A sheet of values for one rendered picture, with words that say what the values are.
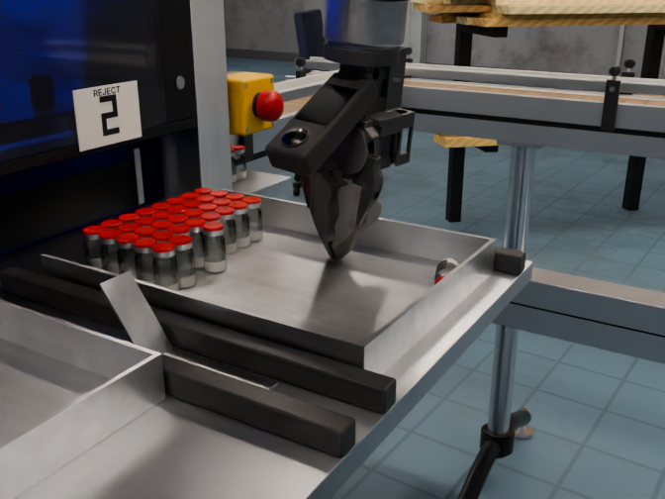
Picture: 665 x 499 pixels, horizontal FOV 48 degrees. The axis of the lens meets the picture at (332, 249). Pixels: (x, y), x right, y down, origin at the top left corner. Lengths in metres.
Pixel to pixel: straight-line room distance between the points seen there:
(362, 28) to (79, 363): 0.36
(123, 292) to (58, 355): 0.07
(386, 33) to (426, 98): 0.91
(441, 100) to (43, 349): 1.12
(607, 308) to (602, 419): 0.69
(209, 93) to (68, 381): 0.45
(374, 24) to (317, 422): 0.36
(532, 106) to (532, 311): 0.44
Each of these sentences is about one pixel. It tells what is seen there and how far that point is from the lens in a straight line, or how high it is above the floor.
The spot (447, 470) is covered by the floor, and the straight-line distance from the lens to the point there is 1.94.
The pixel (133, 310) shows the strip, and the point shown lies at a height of 0.92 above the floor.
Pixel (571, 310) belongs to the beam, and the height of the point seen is 0.50.
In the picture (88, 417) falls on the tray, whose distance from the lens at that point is 0.49.
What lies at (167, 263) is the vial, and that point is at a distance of 0.67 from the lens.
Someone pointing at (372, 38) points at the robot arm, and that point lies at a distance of 0.67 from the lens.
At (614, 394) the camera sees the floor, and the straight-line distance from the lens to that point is 2.36.
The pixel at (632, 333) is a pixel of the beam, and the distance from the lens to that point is 1.61.
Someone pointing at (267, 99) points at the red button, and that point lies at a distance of 0.96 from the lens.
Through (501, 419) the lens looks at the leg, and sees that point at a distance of 1.81.
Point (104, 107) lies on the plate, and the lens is 0.80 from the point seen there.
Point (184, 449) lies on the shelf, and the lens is 0.49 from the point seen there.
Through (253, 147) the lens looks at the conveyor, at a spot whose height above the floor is 0.90.
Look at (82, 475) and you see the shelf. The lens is 0.48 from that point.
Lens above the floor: 1.16
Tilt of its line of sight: 20 degrees down
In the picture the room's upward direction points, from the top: straight up
